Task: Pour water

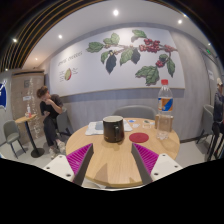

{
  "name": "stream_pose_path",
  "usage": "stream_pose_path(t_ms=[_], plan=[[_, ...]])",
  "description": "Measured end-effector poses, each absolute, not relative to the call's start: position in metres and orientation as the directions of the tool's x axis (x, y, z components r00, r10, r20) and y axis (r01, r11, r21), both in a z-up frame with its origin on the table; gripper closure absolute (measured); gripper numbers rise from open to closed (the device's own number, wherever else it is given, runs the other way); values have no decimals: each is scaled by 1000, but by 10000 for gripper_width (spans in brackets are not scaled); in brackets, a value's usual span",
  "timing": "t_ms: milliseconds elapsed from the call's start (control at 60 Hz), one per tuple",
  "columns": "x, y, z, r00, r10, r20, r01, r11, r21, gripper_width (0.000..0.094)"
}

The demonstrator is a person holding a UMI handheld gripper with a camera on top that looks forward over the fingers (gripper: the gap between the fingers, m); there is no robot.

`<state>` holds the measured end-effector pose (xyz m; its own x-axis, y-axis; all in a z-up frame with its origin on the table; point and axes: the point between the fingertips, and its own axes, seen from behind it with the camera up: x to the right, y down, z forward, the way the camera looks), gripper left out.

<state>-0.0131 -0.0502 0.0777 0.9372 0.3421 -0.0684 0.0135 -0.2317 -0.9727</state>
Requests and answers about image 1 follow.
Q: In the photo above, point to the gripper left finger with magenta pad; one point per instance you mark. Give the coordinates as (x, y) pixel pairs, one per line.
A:
(73, 166)

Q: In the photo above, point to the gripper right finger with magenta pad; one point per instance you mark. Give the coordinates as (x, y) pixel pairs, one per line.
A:
(152, 166)

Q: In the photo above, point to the red round coaster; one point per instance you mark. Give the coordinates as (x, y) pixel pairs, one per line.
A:
(139, 137)

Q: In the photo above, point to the round wooden table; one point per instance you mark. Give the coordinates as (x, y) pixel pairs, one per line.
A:
(112, 164)

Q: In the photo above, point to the small round side table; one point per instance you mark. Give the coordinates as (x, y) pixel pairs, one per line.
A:
(36, 152)

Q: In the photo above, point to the small clear glass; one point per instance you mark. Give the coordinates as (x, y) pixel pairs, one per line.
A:
(146, 124)

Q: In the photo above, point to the white paper menu sheet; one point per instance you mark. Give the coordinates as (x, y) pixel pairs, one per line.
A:
(96, 128)

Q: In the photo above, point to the dark brown mug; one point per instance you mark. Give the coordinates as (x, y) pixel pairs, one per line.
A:
(113, 129)

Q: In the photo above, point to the grey chair behind table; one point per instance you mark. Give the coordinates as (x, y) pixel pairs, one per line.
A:
(136, 111)

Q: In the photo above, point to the clear plastic bottle red cap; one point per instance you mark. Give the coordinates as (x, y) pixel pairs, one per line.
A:
(165, 105)

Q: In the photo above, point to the seated person in black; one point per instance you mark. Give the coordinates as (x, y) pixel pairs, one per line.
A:
(50, 107)

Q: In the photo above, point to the person at right edge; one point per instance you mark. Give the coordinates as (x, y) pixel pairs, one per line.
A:
(218, 120)

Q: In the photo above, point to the grey-green chair at left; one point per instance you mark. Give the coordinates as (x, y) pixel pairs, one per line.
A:
(12, 134)

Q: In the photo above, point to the small bottle on side table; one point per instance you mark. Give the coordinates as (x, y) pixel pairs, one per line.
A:
(29, 111)

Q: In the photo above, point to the grey chair at right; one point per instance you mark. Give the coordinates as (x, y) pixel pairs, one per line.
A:
(207, 121)

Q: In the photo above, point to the blue wall poster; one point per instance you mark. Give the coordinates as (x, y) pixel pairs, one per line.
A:
(3, 95)

